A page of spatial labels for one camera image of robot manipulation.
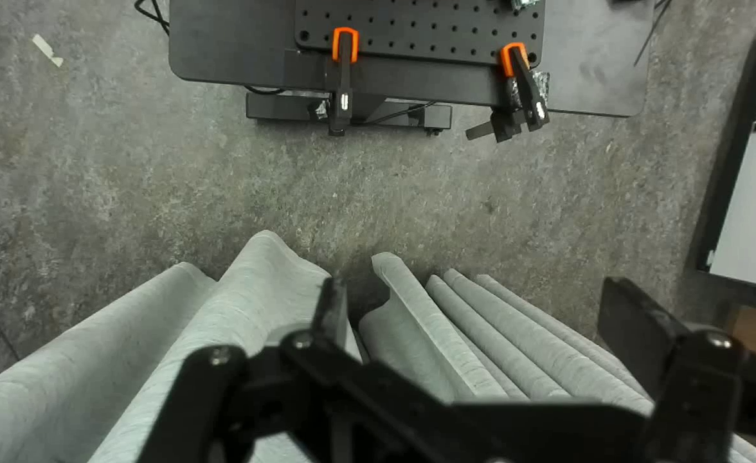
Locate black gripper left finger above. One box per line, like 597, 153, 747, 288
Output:
310, 277, 346, 347

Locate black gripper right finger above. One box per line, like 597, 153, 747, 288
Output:
597, 277, 686, 397

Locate grey fabric curtain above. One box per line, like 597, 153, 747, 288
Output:
0, 231, 756, 463

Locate orange black clamp right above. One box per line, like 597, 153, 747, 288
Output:
465, 41, 548, 142

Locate orange black clamp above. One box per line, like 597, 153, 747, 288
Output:
327, 27, 359, 136
465, 41, 548, 142

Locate black perforated robot table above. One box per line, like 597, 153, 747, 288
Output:
170, 0, 656, 118

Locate orange black clamp left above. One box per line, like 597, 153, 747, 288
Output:
327, 27, 359, 136

